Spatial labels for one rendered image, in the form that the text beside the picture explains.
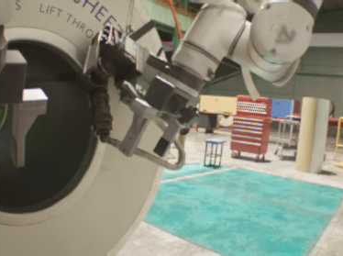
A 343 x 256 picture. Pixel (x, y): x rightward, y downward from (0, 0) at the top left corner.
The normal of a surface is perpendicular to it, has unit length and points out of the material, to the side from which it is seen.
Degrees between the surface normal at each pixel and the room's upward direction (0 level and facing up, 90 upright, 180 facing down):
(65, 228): 90
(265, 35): 93
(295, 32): 96
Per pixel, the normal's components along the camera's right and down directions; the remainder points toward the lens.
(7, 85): 0.64, 0.50
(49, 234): 0.73, 0.11
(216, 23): -0.20, 0.05
